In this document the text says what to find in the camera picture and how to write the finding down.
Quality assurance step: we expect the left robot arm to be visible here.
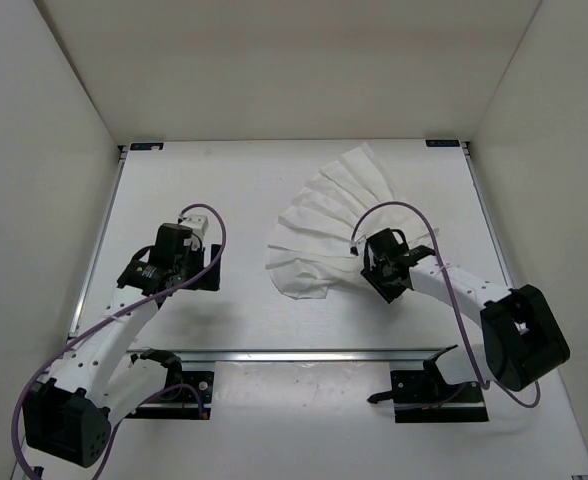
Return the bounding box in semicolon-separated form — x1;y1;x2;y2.
23;215;221;468

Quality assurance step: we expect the white pleated skirt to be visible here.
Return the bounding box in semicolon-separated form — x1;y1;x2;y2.
265;143;432;300

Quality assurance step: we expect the corner black label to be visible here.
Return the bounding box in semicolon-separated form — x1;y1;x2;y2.
425;139;460;148
129;142;164;151

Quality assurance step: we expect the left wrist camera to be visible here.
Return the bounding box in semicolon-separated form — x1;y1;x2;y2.
179;214;209;250

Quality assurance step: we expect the aluminium front table rail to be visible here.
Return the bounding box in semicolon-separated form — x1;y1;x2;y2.
176;349;436;363

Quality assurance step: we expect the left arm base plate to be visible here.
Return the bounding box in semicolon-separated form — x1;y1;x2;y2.
126;362;215;421

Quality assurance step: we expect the right corner black label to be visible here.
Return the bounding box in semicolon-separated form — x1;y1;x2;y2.
425;139;460;148

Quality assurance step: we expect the left corner black label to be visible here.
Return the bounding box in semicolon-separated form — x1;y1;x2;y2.
129;142;164;151

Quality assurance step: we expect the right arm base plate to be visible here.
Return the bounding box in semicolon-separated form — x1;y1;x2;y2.
367;345;489;424

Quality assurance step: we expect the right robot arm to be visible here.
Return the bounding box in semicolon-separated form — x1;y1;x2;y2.
361;228;571;401

